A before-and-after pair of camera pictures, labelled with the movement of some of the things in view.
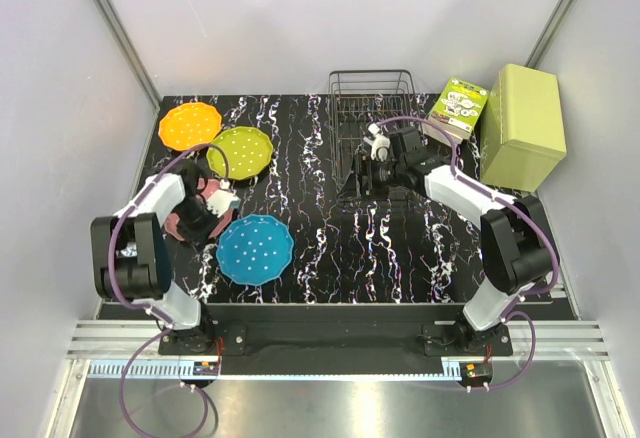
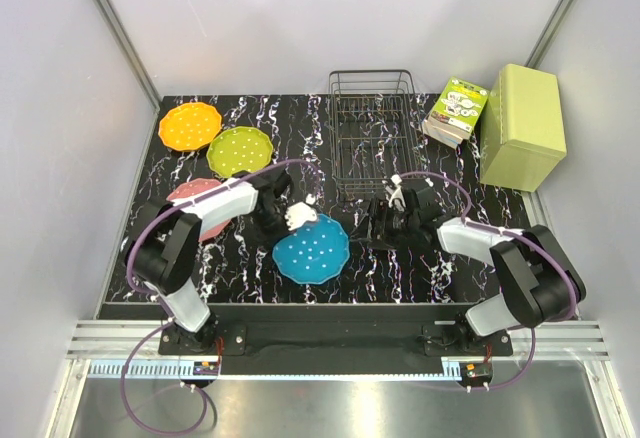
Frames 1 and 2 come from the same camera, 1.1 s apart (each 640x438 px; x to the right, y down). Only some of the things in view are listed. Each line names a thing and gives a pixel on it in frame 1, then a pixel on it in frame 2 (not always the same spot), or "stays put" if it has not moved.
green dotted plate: x=249 y=151 stays put
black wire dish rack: x=384 y=99 stays put
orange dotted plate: x=189 y=126 stays put
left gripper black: x=187 y=225 → x=275 y=219
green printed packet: x=458 y=110 stays put
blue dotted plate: x=255 y=249 → x=315 y=253
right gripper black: x=364 y=166 → x=384 y=241
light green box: x=523 y=135 stays put
